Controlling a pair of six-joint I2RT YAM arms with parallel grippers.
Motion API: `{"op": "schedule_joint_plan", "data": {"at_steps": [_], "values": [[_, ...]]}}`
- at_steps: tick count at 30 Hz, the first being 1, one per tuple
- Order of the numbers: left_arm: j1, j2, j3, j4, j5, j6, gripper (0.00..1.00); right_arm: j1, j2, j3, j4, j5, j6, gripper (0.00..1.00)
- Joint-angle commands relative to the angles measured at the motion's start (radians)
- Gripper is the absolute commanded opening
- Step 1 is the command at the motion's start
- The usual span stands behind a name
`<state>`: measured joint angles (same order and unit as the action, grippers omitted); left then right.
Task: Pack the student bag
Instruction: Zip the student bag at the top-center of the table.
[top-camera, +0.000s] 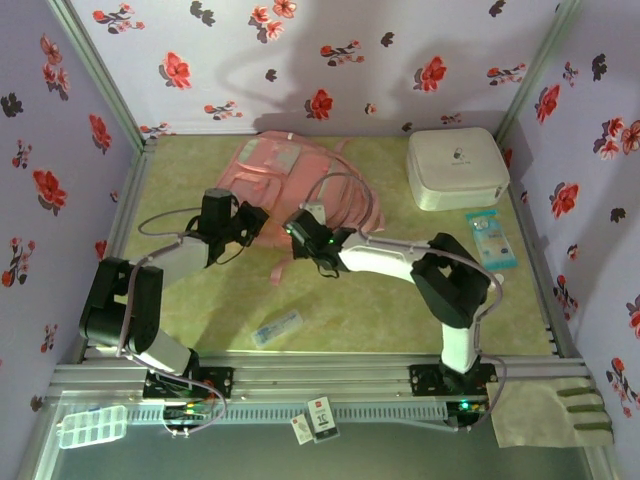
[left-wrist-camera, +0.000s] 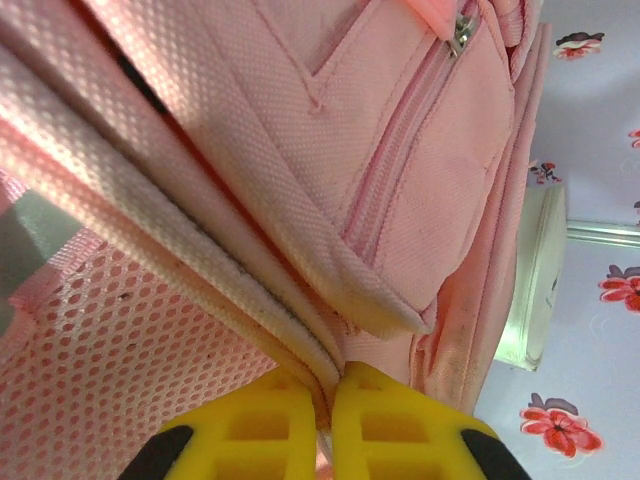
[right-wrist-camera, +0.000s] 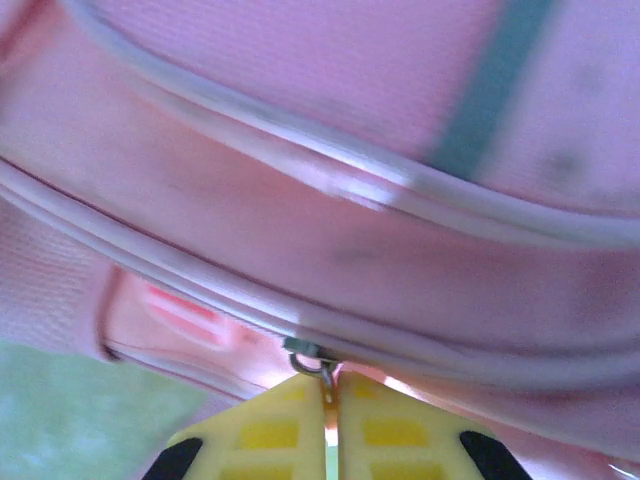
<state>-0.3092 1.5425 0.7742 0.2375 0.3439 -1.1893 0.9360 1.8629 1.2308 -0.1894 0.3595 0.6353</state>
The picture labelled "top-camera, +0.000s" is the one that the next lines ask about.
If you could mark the pink student backpack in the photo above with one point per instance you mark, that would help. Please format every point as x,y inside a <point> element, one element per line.
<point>280,170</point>

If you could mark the clear plastic pencil case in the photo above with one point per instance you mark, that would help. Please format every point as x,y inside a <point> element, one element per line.
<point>277,328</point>

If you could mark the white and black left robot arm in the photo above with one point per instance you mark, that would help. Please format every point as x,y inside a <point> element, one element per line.
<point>185,255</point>

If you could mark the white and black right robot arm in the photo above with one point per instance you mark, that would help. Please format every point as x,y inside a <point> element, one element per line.
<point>380,255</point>

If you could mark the white zip case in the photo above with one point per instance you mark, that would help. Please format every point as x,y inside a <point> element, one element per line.
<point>452,167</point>

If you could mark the blue tissue packet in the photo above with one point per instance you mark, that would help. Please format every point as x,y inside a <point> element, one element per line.
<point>492,240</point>

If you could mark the black and white card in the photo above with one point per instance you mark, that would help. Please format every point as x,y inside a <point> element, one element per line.
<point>322,420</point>

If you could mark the small white bottle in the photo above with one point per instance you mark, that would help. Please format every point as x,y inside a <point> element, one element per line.
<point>498,279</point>

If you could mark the small white tag card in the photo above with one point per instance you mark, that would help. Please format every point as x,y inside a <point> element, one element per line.
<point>301,430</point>

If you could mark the small circuit board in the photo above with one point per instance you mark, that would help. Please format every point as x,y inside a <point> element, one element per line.
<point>185,413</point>
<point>467,407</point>

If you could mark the clear plastic compartment box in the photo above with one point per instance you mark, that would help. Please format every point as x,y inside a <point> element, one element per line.
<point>92,426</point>

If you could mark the beige glove green stripes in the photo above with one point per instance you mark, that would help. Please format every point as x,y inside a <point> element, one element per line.
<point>540,415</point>

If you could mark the aluminium frame side rail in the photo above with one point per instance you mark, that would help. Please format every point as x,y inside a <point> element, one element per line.
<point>145,155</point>
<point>534,240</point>

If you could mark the aluminium frame cross rail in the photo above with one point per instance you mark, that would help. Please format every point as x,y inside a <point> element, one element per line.
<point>325,375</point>

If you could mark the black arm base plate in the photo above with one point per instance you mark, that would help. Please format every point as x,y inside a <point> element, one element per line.
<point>422,380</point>
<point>222,382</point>

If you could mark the aluminium frame post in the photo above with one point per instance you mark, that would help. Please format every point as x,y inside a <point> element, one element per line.
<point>100,75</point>
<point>534,75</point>

